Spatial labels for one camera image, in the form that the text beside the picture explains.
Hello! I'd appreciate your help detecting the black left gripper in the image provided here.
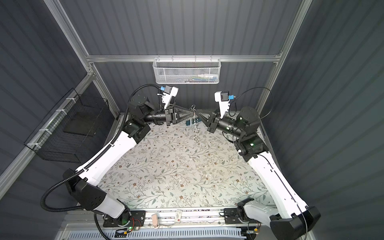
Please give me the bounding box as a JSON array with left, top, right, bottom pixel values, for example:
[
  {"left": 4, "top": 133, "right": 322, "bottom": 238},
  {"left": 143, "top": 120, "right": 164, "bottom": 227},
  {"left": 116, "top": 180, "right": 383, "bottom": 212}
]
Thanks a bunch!
[{"left": 141, "top": 105, "right": 193, "bottom": 128}]

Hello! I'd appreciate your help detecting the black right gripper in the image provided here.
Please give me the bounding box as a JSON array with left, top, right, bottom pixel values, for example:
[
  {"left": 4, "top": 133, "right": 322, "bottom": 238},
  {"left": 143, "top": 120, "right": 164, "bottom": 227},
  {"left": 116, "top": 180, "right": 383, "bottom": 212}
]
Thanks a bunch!
[{"left": 195, "top": 109, "right": 243, "bottom": 141}]

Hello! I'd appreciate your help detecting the silver metal carabiner key holder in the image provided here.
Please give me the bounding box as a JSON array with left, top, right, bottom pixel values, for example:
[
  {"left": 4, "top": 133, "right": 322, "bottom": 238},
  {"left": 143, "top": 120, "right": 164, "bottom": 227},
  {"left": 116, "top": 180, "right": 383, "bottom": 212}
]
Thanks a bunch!
[{"left": 190, "top": 105, "right": 200, "bottom": 143}]

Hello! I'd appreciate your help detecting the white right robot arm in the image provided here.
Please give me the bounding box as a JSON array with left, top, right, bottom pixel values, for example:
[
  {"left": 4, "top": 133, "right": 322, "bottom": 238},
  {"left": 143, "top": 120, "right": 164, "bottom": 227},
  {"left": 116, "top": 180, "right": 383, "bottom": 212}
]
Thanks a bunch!
[{"left": 198, "top": 107, "right": 321, "bottom": 240}]

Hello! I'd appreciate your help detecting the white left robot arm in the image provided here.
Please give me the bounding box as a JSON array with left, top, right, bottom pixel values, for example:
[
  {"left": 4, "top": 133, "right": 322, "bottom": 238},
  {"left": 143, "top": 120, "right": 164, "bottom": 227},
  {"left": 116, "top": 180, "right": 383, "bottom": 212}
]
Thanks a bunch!
[{"left": 63, "top": 93, "right": 193, "bottom": 220}]

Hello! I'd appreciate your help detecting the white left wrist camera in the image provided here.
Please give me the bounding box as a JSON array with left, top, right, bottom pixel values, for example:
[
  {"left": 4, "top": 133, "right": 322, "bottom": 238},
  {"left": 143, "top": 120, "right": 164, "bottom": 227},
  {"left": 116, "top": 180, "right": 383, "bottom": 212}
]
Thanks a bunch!
[{"left": 160, "top": 85, "right": 179, "bottom": 109}]

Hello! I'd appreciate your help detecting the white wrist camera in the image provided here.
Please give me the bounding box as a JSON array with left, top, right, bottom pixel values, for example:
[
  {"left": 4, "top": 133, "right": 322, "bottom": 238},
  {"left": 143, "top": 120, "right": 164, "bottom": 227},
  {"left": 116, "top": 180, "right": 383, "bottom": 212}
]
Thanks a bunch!
[
  {"left": 214, "top": 91, "right": 236, "bottom": 119},
  {"left": 160, "top": 85, "right": 179, "bottom": 109}
]

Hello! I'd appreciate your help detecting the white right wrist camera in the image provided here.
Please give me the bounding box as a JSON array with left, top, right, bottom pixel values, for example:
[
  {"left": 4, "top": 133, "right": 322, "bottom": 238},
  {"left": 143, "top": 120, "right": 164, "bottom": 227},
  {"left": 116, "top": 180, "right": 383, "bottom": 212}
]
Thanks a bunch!
[{"left": 214, "top": 91, "right": 236, "bottom": 119}]

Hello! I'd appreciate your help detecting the white wire mesh basket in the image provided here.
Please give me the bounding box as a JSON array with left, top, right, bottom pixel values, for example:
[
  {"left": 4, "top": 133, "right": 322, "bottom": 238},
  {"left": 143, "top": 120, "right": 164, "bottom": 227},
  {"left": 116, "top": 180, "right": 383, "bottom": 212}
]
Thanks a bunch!
[{"left": 153, "top": 60, "right": 222, "bottom": 85}]

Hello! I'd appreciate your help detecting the black right camera cable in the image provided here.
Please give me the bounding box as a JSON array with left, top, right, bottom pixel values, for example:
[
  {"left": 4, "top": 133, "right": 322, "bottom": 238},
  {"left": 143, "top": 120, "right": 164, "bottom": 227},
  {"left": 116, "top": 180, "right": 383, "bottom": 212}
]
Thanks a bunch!
[{"left": 229, "top": 86, "right": 275, "bottom": 121}]

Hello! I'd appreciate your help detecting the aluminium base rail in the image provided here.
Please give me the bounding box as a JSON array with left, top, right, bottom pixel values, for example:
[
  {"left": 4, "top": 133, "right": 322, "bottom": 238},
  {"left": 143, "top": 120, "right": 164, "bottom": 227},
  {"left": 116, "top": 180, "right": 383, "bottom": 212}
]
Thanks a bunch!
[{"left": 61, "top": 206, "right": 262, "bottom": 232}]

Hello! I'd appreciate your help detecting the black wire wall basket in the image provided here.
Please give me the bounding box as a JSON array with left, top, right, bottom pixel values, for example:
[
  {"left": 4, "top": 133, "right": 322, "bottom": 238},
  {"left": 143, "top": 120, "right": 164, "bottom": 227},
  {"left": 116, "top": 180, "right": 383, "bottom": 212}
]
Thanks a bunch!
[{"left": 24, "top": 93, "right": 114, "bottom": 164}]

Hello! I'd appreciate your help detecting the black corrugated cable conduit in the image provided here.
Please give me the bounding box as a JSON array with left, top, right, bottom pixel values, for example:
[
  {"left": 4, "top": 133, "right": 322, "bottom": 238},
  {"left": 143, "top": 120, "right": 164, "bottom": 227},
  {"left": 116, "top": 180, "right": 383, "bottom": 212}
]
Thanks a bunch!
[{"left": 40, "top": 83, "right": 161, "bottom": 240}]

